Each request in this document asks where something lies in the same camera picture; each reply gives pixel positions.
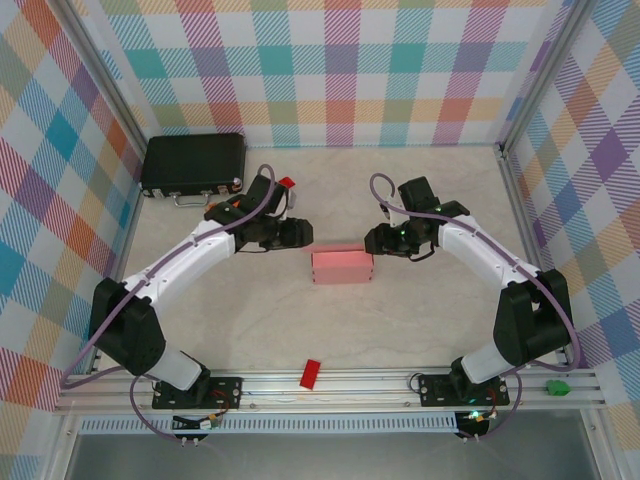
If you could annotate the aluminium side rail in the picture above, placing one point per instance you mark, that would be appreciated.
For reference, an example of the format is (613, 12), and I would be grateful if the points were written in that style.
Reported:
(122, 235)
(527, 225)

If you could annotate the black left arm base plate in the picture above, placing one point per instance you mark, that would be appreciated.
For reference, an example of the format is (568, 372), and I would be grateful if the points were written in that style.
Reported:
(227, 392)

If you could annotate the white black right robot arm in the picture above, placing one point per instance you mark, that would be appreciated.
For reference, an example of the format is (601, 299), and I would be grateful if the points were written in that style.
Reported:
(480, 250)

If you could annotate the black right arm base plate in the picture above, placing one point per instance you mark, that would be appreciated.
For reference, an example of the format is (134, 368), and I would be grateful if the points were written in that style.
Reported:
(432, 392)

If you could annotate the green plastic connector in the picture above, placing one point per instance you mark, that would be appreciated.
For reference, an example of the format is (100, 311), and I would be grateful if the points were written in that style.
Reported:
(557, 388)

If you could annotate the orange plastic toy block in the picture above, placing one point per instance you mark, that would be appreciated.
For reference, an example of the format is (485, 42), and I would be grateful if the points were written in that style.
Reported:
(242, 202)

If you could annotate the small red object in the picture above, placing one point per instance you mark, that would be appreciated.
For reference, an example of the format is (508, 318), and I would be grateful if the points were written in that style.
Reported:
(286, 182)

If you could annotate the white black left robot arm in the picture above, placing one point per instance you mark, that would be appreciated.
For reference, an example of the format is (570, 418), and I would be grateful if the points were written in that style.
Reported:
(185, 250)

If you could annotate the pink paper box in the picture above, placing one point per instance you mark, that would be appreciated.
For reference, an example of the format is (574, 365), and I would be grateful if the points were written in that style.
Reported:
(342, 267)

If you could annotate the aluminium mounting rail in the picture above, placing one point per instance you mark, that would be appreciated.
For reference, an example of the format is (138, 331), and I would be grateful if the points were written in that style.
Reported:
(350, 395)

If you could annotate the red rectangular block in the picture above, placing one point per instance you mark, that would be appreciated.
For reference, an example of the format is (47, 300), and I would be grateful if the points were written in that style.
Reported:
(310, 374)

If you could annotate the black carrying case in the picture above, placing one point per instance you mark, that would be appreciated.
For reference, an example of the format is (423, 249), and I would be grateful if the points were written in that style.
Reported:
(192, 160)

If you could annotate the aluminium frame post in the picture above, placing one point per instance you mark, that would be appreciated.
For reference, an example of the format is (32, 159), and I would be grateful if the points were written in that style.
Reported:
(102, 65)
(548, 65)

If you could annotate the grey metal panel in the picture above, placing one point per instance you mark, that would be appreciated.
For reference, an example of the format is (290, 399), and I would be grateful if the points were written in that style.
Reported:
(325, 460)

